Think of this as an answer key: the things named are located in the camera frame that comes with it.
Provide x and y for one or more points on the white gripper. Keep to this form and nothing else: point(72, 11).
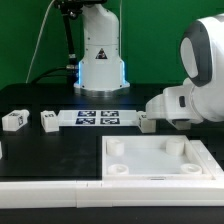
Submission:
point(174, 104)

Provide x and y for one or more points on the white square tabletop part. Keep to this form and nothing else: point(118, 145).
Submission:
point(152, 157)

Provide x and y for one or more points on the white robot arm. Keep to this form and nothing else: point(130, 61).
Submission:
point(200, 97)

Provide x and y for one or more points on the white L-shaped fence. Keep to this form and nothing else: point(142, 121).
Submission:
point(112, 193)

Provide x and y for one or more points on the white part left edge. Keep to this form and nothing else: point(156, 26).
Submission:
point(1, 154)

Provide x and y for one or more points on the white marker base plate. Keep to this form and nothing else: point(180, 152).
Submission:
point(97, 117)

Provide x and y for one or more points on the black camera stand pole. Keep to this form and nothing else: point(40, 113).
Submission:
point(71, 10)

